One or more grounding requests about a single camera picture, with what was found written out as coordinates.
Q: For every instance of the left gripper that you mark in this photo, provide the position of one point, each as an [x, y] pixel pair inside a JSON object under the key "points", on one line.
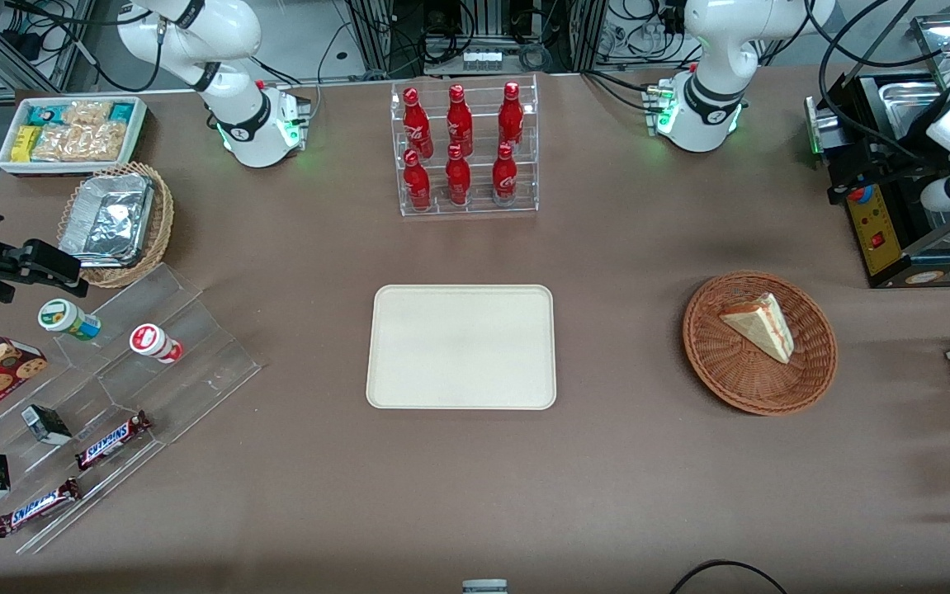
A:
{"points": [[902, 167]]}

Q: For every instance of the triangular sandwich wedge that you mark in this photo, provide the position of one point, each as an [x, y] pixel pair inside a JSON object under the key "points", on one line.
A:
{"points": [[763, 326]]}

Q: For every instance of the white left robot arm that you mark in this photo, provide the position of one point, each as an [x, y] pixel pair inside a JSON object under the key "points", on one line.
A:
{"points": [[710, 74]]}

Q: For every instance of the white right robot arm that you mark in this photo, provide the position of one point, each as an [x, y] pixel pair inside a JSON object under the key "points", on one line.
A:
{"points": [[235, 124]]}

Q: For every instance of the oval light wicker basket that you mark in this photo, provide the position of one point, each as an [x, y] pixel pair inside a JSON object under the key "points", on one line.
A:
{"points": [[161, 223]]}

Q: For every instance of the round brown wicker basket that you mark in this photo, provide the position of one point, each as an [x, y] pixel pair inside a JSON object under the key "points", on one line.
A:
{"points": [[730, 371]]}

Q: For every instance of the cream rectangular serving tray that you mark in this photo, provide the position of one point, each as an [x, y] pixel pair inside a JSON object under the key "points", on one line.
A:
{"points": [[441, 346]]}

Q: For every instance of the black food warmer machine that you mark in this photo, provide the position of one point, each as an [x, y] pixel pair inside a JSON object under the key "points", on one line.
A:
{"points": [[879, 239]]}

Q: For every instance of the green label yogurt cup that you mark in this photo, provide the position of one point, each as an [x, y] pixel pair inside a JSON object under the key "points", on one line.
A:
{"points": [[68, 320]]}

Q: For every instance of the aluminium foil container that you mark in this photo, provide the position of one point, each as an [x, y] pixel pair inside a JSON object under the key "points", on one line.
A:
{"points": [[107, 219]]}

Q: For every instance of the white snack bin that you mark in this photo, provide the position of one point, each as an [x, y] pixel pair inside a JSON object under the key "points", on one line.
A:
{"points": [[6, 165]]}

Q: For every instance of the yellow snack pack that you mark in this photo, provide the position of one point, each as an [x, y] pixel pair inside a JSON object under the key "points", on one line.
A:
{"points": [[25, 144]]}

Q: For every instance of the clear rice cracker bag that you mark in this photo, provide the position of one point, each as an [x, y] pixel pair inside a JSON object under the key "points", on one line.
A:
{"points": [[103, 140], [58, 143], [87, 112]]}

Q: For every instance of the red label yogurt cup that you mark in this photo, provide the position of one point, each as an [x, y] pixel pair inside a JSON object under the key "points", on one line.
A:
{"points": [[154, 342]]}

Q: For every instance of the teal snack pack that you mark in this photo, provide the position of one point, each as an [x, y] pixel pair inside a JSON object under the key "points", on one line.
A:
{"points": [[45, 113], [122, 111]]}

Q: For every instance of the clear acrylic stepped display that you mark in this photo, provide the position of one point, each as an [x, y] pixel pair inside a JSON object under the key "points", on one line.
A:
{"points": [[194, 330]]}

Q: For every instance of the Snickers chocolate bar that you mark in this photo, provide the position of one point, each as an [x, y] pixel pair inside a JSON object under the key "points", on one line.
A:
{"points": [[111, 441], [37, 507]]}

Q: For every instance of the red cola bottle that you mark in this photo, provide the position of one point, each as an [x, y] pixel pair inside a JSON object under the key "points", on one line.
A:
{"points": [[505, 177], [415, 124], [417, 186], [458, 180], [459, 120], [511, 115]]}

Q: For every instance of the clear acrylic bottle rack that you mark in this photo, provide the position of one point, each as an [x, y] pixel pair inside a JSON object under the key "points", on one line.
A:
{"points": [[481, 210]]}

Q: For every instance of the white power strip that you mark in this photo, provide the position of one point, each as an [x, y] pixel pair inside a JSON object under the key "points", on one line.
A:
{"points": [[483, 58]]}

